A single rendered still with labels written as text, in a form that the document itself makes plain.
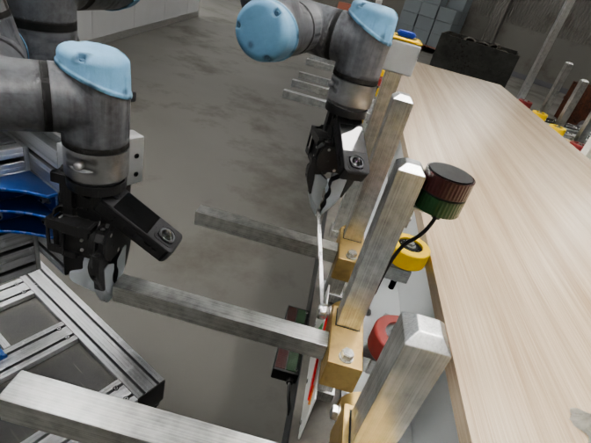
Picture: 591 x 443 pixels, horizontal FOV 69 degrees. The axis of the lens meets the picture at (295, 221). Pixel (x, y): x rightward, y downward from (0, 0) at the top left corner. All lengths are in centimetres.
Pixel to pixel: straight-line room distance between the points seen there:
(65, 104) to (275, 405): 130
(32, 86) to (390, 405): 45
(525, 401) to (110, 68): 64
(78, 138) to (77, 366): 97
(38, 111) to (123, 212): 15
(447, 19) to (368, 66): 1126
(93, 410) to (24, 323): 114
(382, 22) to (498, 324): 50
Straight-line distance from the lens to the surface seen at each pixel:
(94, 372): 140
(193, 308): 64
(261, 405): 161
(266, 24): 58
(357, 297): 62
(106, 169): 55
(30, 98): 52
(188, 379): 163
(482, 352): 70
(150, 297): 66
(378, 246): 57
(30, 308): 159
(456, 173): 55
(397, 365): 34
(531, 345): 77
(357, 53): 69
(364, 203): 82
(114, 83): 52
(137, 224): 59
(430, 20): 1209
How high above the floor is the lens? 131
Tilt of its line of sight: 31 degrees down
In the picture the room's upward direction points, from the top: 15 degrees clockwise
